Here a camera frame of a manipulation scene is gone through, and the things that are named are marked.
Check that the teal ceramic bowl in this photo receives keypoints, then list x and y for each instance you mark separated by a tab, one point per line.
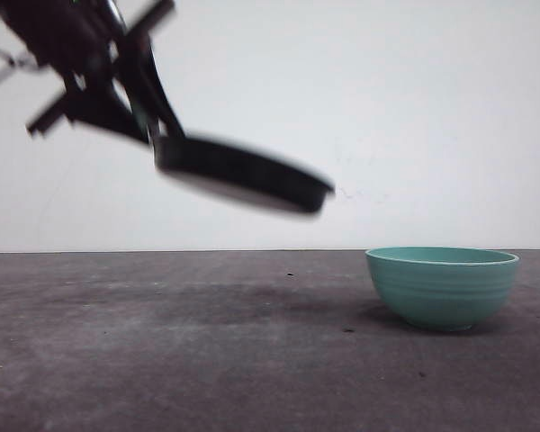
442	288

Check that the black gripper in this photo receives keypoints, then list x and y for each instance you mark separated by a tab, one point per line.
108	67

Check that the black frying pan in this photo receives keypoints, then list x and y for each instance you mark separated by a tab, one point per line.
239	174

